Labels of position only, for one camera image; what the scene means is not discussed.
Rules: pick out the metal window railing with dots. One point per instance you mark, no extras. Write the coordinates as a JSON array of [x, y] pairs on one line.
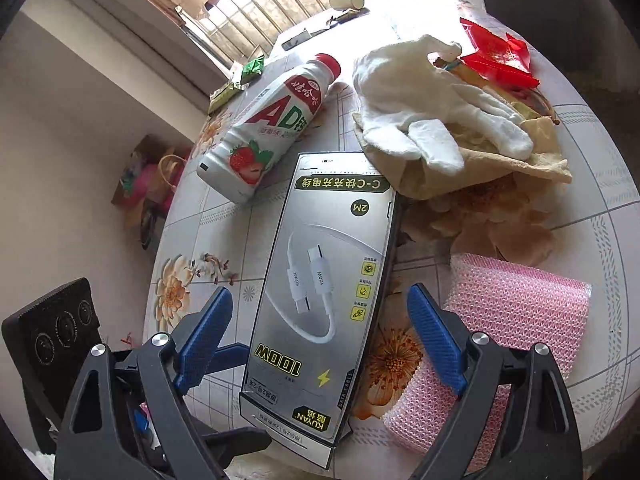
[[280, 0]]

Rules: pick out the beige curtain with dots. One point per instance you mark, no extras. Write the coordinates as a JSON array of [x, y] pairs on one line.
[[140, 30]]

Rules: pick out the pink shopping bag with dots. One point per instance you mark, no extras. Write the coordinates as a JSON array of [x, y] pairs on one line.
[[145, 185]]

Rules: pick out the green candy wrapper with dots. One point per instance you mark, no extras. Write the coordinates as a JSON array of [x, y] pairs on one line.
[[252, 70]]

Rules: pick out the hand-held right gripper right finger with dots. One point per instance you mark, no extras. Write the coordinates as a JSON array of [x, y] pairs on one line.
[[435, 335]]

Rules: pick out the grey cabinet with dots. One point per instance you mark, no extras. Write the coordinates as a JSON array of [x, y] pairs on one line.
[[540, 15]]

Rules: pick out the white bottle with red cap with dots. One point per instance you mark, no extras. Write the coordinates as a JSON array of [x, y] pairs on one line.
[[260, 125]]

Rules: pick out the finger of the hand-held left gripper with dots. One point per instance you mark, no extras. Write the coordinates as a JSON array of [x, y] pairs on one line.
[[232, 357], [235, 442]]

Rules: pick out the white cloth glove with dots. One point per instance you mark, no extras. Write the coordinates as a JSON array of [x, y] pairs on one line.
[[500, 120], [395, 85]]

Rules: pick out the floral tablecloth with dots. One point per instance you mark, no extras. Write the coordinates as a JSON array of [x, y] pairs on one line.
[[210, 225]]

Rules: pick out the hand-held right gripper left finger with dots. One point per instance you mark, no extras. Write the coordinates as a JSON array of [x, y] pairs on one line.
[[205, 335]]

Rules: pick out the pink bubble wrap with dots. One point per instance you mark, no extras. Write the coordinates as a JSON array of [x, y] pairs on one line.
[[520, 305]]

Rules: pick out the red snack wrapper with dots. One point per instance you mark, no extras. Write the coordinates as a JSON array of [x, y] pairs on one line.
[[492, 42], [505, 74]]

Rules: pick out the white paper cup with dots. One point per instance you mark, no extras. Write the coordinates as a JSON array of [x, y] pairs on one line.
[[345, 0]]

